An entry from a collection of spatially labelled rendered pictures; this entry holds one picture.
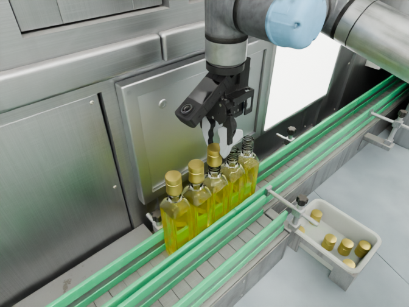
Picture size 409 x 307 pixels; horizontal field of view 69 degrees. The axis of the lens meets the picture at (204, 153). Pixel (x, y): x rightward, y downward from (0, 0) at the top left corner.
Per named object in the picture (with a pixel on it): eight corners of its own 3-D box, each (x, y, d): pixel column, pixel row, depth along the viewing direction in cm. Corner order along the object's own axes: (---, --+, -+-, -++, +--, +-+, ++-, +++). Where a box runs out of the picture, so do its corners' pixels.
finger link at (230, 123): (238, 145, 61) (235, 105, 56) (232, 148, 60) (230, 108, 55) (221, 137, 64) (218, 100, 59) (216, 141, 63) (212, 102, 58)
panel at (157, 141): (321, 93, 125) (346, 6, 104) (327, 95, 124) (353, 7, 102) (138, 199, 79) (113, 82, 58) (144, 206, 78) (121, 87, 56)
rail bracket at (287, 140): (276, 148, 113) (282, 119, 104) (291, 158, 109) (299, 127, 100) (269, 153, 111) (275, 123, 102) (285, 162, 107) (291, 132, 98)
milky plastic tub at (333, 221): (311, 212, 105) (318, 195, 99) (374, 254, 92) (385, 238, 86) (281, 240, 96) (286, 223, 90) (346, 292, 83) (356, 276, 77)
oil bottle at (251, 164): (240, 197, 93) (246, 144, 80) (253, 208, 90) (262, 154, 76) (227, 206, 90) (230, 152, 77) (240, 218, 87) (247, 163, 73)
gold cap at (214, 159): (214, 155, 70) (215, 140, 67) (225, 162, 68) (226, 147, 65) (203, 161, 68) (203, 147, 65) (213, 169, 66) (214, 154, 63)
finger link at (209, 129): (226, 141, 71) (232, 110, 64) (207, 151, 68) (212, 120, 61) (216, 134, 72) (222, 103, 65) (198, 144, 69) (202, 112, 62)
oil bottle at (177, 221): (182, 239, 81) (177, 184, 68) (195, 253, 78) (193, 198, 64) (165, 251, 78) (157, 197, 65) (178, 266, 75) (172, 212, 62)
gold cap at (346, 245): (351, 251, 91) (356, 243, 88) (346, 258, 89) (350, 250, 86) (341, 243, 93) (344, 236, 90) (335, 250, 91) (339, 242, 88)
